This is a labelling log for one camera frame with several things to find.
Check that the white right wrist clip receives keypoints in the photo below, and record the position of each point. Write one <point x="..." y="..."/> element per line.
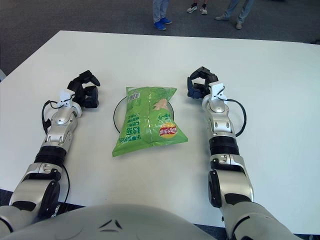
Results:
<point x="217" y="91"/>

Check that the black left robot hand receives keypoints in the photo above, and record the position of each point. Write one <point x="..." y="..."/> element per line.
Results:
<point x="90" y="97"/>

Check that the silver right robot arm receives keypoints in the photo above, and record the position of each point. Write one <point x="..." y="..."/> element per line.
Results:
<point x="222" y="125"/>

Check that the white plate black rim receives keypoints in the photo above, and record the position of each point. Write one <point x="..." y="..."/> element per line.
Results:
<point x="120" y="117"/>

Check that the person with tan shoes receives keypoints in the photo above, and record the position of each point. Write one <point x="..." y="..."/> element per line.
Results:
<point x="242" y="11"/>

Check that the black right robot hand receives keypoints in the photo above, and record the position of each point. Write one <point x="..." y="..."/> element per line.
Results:
<point x="196" y="91"/>

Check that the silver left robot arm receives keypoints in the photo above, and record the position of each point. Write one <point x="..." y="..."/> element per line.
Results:
<point x="60" y="122"/>

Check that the person with blue shoes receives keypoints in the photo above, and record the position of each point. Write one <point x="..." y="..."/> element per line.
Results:
<point x="158" y="12"/>

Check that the green chips snack bag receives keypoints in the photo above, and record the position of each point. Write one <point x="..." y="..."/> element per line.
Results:
<point x="142" y="117"/>

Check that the person with white sneakers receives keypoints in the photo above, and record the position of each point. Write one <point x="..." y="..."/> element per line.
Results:
<point x="192" y="8"/>

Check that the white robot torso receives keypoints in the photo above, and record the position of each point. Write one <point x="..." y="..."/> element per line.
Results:
<point x="125" y="222"/>

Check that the dark object beyond table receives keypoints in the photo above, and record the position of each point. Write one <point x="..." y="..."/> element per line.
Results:
<point x="315" y="41"/>

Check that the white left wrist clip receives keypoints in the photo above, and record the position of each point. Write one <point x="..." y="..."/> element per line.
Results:
<point x="66" y="97"/>

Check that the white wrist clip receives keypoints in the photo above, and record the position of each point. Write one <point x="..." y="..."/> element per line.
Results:
<point x="66" y="97"/>
<point x="217" y="91"/>

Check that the white neighbouring table leg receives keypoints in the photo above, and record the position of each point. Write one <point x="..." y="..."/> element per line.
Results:
<point x="2" y="75"/>

